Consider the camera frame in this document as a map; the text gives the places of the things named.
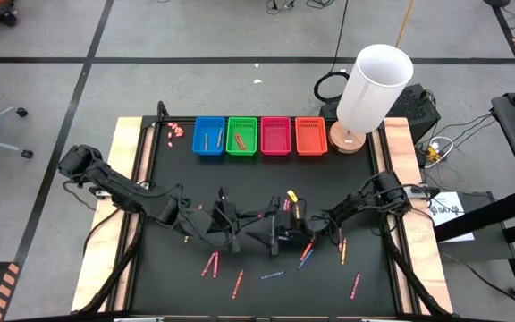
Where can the black aluminium table frame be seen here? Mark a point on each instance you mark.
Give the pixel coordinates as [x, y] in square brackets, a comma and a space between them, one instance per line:
[142, 147]

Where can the yellow power strip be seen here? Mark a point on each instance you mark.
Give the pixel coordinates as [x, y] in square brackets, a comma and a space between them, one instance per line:
[433, 154]

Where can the green plastic basket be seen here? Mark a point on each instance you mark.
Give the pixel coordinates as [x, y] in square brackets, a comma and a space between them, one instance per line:
[250, 134]

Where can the black perforated computer case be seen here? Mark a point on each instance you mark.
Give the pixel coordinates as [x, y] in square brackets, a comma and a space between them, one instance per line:
[418, 112]

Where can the white shade wooden table lamp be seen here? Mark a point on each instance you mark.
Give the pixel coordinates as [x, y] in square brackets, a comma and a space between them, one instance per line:
[374, 89]

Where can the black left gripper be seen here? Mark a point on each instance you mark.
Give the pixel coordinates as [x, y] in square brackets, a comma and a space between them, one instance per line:
[233, 237]

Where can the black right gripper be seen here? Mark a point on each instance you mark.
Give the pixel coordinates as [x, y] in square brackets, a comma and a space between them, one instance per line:
[297, 230]

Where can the orange crayon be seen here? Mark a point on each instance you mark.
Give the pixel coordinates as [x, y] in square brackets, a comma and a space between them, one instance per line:
[307, 250]
[238, 284]
[242, 143]
[238, 141]

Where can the white printed paper sheet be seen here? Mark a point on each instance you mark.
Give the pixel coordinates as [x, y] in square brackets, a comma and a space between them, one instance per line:
[452, 223]

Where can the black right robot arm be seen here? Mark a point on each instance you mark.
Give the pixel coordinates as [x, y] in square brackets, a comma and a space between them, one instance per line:
[365, 199]

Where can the wooden table side board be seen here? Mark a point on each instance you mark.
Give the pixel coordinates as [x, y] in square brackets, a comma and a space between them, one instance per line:
[400, 143]
[125, 143]

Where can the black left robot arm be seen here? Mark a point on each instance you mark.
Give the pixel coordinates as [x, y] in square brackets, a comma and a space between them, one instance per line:
[119, 188]

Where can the grey office chair base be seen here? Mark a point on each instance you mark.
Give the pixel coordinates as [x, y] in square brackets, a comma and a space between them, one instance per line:
[27, 154]

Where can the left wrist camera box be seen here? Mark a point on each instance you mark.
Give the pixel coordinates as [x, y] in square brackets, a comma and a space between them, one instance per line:
[226, 212]

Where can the orange plastic basket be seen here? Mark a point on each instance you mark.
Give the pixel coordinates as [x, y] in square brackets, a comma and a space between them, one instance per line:
[311, 136]

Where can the red plastic basket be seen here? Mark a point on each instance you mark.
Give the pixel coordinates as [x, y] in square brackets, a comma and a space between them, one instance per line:
[276, 136]

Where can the blue plastic basket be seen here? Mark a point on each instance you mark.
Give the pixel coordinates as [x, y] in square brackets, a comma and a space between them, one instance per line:
[210, 149]

